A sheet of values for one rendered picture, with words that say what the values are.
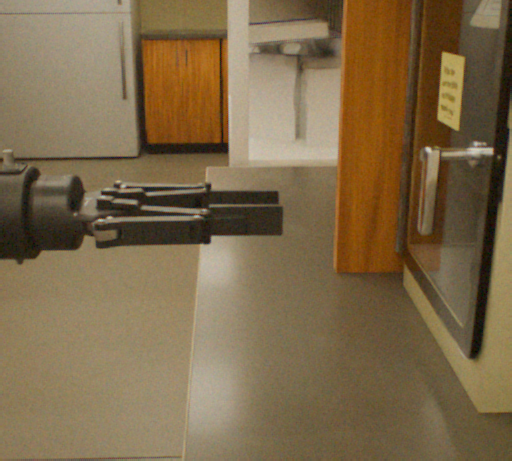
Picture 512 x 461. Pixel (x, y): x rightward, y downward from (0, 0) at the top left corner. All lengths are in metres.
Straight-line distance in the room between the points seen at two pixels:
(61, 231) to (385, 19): 0.54
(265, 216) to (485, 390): 0.29
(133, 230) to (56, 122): 5.11
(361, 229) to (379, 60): 0.25
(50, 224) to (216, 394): 0.26
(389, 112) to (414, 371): 0.38
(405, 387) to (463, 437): 0.10
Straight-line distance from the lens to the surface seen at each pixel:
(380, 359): 0.84
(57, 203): 0.67
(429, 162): 0.69
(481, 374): 0.76
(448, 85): 0.80
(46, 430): 2.41
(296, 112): 2.02
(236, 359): 0.83
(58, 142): 5.77
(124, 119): 5.63
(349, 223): 1.04
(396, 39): 1.00
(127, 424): 2.38
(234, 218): 0.65
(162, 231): 0.64
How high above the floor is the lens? 1.36
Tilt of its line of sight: 18 degrees down
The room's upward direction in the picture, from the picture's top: straight up
